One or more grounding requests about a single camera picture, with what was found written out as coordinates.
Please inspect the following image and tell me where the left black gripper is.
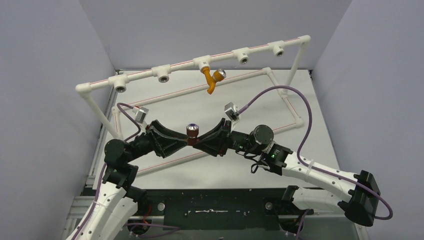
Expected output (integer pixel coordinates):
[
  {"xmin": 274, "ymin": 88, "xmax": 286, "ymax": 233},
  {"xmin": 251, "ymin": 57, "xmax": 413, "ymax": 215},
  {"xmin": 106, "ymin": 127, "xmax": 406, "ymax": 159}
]
[{"xmin": 125, "ymin": 120, "xmax": 189, "ymax": 163}]

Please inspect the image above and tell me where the red-brown water faucet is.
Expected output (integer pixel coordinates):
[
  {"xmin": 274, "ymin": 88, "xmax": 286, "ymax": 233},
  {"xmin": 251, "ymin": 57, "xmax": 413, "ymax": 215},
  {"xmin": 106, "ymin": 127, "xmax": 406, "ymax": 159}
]
[{"xmin": 186, "ymin": 123, "xmax": 199, "ymax": 146}]

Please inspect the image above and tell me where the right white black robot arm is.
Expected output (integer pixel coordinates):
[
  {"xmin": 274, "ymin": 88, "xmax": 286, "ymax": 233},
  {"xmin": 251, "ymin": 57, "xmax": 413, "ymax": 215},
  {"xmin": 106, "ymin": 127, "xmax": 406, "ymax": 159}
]
[{"xmin": 186, "ymin": 119, "xmax": 382, "ymax": 227}]

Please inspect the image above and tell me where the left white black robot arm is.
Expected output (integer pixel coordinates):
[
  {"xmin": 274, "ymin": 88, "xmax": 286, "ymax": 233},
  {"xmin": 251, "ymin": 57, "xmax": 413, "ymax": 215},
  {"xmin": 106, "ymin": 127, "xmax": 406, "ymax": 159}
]
[{"xmin": 68, "ymin": 120, "xmax": 188, "ymax": 240}]

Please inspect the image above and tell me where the orange water faucet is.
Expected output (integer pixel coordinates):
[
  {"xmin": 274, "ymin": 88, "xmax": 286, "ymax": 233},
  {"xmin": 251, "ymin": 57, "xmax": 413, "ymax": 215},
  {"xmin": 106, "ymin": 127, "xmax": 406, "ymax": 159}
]
[{"xmin": 200, "ymin": 66, "xmax": 227, "ymax": 95}]

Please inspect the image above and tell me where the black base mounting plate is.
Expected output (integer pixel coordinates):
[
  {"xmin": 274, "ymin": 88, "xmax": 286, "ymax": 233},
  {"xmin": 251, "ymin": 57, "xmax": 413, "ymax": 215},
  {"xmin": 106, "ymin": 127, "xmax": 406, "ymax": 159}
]
[{"xmin": 121, "ymin": 186, "xmax": 314, "ymax": 236}]

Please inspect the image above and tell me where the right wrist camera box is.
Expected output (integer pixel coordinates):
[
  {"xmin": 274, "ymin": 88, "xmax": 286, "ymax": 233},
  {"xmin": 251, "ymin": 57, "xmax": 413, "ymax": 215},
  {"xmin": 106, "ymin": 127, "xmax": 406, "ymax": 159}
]
[{"xmin": 224, "ymin": 102, "xmax": 240, "ymax": 121}]

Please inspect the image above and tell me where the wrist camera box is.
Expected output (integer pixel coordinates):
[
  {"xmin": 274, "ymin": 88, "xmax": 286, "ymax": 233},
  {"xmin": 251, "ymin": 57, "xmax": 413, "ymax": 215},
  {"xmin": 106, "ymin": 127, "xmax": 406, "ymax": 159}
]
[
  {"xmin": 132, "ymin": 106, "xmax": 149, "ymax": 124},
  {"xmin": 224, "ymin": 102, "xmax": 240, "ymax": 121}
]

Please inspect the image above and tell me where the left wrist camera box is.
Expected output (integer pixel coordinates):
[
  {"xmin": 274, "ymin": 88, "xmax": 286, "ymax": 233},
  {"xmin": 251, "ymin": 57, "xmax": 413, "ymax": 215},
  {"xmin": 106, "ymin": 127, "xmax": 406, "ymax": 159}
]
[{"xmin": 132, "ymin": 106, "xmax": 149, "ymax": 124}]

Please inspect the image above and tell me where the white pipe frame with tees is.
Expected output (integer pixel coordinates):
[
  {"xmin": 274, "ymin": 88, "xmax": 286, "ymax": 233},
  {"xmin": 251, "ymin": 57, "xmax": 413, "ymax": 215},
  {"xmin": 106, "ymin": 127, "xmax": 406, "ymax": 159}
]
[{"xmin": 75, "ymin": 35, "xmax": 311, "ymax": 177}]

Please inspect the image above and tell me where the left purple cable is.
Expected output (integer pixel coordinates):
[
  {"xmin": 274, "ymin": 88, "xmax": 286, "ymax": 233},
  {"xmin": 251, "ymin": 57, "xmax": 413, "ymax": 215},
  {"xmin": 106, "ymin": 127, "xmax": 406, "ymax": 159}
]
[{"xmin": 71, "ymin": 102, "xmax": 181, "ymax": 240}]

